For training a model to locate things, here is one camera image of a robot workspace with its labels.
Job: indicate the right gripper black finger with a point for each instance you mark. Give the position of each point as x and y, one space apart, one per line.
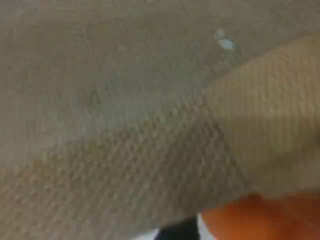
181 230

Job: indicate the orange toy fruit with stem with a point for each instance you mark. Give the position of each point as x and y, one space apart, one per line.
265 220

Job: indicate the brown burlap tote bag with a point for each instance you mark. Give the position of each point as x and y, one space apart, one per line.
125 112

